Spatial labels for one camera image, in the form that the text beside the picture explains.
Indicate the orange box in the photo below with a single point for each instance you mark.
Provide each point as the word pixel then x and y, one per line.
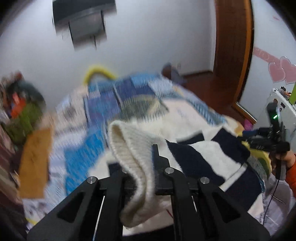
pixel 17 105

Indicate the brown wooden door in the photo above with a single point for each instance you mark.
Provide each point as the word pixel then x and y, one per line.
pixel 233 53

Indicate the right hand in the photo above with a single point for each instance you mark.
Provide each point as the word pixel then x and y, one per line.
pixel 288 158

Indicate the purple grey backpack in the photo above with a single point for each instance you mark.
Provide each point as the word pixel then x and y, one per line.
pixel 172 74

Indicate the blue patchwork quilt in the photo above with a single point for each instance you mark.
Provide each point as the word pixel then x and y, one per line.
pixel 82 124

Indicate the small black wall monitor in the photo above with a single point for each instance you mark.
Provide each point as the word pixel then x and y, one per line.
pixel 85 29

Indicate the pink heart wall sticker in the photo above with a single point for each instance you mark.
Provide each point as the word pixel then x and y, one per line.
pixel 280 69

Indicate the white and navy striped sweater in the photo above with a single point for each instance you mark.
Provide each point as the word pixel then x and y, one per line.
pixel 213 152

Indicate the green fabric storage basket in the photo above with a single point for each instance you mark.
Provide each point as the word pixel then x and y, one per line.
pixel 20 127

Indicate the orange sleeve forearm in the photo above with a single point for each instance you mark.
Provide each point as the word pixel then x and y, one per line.
pixel 291 178

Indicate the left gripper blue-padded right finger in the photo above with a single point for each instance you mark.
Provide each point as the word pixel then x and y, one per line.
pixel 201 210

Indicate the yellow curved bed rail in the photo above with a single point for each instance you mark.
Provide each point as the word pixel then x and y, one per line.
pixel 98 70

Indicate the large black wall television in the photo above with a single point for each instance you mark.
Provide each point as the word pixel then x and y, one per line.
pixel 66 10

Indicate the grey plush toy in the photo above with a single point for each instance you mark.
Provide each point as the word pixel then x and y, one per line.
pixel 26 90

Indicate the white sticker-covered box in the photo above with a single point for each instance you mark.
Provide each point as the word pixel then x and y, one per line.
pixel 285 114

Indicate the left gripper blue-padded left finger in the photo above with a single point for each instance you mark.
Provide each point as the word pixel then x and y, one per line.
pixel 90 212

